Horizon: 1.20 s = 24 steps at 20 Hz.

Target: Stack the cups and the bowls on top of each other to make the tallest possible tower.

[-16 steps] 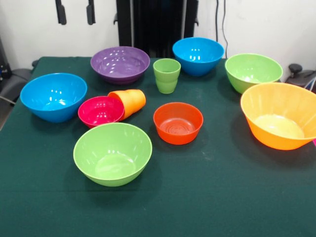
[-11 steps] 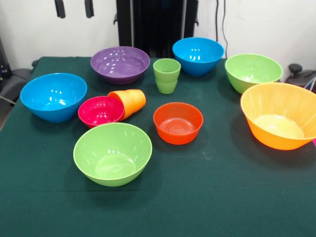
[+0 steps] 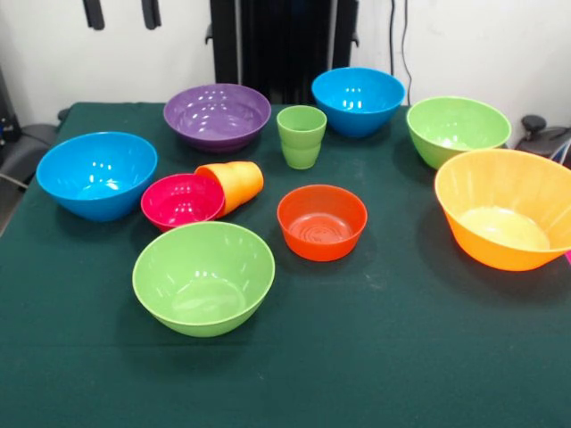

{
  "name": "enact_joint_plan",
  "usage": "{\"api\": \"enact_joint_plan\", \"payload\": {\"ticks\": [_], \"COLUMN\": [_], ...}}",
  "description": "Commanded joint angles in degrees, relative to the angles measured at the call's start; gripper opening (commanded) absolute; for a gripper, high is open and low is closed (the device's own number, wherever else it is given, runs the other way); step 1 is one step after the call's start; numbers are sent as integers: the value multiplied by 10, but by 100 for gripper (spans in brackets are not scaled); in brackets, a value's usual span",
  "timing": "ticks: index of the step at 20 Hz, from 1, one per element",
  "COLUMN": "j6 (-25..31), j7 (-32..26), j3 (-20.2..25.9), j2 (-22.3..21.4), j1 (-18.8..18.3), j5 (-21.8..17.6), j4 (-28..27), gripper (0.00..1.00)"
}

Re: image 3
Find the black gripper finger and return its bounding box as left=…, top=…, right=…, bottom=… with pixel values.
left=82, top=0, right=106, bottom=31
left=141, top=0, right=162, bottom=31

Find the pink plastic bowl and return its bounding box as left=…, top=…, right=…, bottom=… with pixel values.
left=140, top=173, right=226, bottom=233

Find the orange plastic cup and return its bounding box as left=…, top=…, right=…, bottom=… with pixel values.
left=194, top=160, right=265, bottom=219

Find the green plastic cup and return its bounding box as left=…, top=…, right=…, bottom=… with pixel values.
left=276, top=105, right=328, bottom=170

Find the blue plastic bowl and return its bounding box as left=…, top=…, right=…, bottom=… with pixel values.
left=310, top=67, right=406, bottom=139
left=36, top=131, right=158, bottom=223

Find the red-orange plastic bowl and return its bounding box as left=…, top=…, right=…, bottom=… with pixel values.
left=277, top=184, right=368, bottom=262

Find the large orange plastic bowl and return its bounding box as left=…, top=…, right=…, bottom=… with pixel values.
left=434, top=148, right=571, bottom=272

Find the purple plastic bowl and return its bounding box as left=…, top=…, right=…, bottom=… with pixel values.
left=162, top=83, right=272, bottom=155

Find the dark grey chair base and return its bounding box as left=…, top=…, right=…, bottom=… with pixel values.
left=515, top=114, right=571, bottom=169
left=0, top=122, right=59, bottom=188

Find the green plastic bowl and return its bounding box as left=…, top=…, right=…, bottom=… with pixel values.
left=132, top=221, right=277, bottom=338
left=406, top=95, right=512, bottom=170

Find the dark green table cloth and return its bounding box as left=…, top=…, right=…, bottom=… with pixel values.
left=0, top=102, right=571, bottom=428

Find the black wall cable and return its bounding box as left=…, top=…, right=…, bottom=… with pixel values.
left=401, top=0, right=414, bottom=107
left=388, top=0, right=399, bottom=78

